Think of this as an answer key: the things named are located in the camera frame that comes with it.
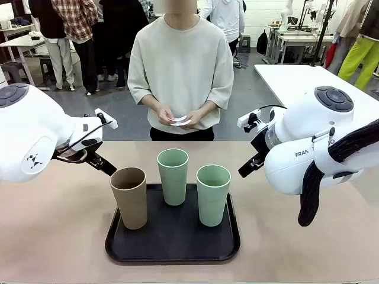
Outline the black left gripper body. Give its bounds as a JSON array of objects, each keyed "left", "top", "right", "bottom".
[{"left": 54, "top": 138, "right": 103, "bottom": 164}]

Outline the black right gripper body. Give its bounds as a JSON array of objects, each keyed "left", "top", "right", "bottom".
[{"left": 250, "top": 131, "right": 269, "bottom": 158}]

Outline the brown cup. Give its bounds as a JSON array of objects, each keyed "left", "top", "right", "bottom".
[{"left": 110, "top": 167, "right": 147, "bottom": 231}]

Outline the light green cup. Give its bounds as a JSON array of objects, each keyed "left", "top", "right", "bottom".
[
  {"left": 195, "top": 164, "right": 232, "bottom": 227},
  {"left": 156, "top": 149, "right": 190, "bottom": 206}
]

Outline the person's left forearm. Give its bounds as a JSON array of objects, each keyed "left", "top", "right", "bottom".
[{"left": 200, "top": 99, "right": 219, "bottom": 115}]

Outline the person's right forearm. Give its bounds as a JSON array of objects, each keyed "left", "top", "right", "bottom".
[{"left": 144, "top": 95, "right": 165, "bottom": 115}]

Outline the person's left hand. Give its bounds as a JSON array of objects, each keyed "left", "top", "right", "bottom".
[{"left": 181, "top": 108, "right": 208, "bottom": 129}]

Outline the person's right hand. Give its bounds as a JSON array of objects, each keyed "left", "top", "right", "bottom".
[{"left": 157, "top": 106, "right": 179, "bottom": 126}]

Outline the white background table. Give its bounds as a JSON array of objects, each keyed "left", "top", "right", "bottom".
[{"left": 253, "top": 63, "right": 379, "bottom": 127}]

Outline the black plastic tray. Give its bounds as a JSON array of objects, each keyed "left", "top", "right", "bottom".
[{"left": 105, "top": 183, "right": 241, "bottom": 265}]

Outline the person in black vest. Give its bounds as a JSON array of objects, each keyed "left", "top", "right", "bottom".
[{"left": 28, "top": 0, "right": 75, "bottom": 91}]

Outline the black backpack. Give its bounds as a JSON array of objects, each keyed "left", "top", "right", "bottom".
[{"left": 256, "top": 29, "right": 269, "bottom": 56}]

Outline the dark grey stool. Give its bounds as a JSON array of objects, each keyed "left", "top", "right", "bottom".
[{"left": 0, "top": 61, "right": 28, "bottom": 86}]

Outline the person in beige sweater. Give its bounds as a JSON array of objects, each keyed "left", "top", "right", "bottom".
[{"left": 127, "top": 0, "right": 235, "bottom": 141}]

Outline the grey background desk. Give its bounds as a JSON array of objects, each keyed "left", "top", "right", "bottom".
[{"left": 0, "top": 34, "right": 50, "bottom": 90}]

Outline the black tripod pole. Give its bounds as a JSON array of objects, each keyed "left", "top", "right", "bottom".
[{"left": 309, "top": 0, "right": 331, "bottom": 67}]

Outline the person in lime green trousers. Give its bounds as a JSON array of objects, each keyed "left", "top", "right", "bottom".
[{"left": 337, "top": 0, "right": 379, "bottom": 89}]

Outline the person in white jacket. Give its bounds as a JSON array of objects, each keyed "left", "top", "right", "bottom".
[{"left": 200, "top": 0, "right": 246, "bottom": 57}]

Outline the person in plaid shirt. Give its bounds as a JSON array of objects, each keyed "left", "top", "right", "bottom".
[{"left": 52, "top": 0, "right": 100, "bottom": 96}]

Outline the person in black coat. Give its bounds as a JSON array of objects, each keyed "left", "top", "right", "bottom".
[{"left": 97, "top": 0, "right": 150, "bottom": 88}]

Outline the person in beige coat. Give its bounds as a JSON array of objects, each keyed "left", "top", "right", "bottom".
[{"left": 326, "top": 0, "right": 361, "bottom": 76}]

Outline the thin black left wrist cable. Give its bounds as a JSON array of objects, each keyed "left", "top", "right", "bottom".
[{"left": 54, "top": 120, "right": 114, "bottom": 163}]

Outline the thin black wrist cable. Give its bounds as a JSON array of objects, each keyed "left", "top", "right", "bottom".
[
  {"left": 54, "top": 120, "right": 114, "bottom": 163},
  {"left": 258, "top": 104, "right": 288, "bottom": 113}
]

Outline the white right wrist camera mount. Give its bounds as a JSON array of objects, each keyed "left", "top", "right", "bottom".
[{"left": 237, "top": 108, "right": 263, "bottom": 133}]

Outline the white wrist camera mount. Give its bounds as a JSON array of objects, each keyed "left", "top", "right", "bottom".
[
  {"left": 237, "top": 108, "right": 263, "bottom": 133},
  {"left": 94, "top": 108, "right": 118, "bottom": 130}
]

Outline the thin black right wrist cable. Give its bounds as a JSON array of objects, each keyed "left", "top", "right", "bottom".
[{"left": 258, "top": 104, "right": 288, "bottom": 113}]

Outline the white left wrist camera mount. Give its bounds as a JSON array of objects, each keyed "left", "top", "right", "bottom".
[{"left": 94, "top": 108, "right": 118, "bottom": 130}]

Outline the black right arm cable sleeve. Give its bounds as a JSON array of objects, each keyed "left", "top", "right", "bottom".
[{"left": 297, "top": 120, "right": 379, "bottom": 227}]

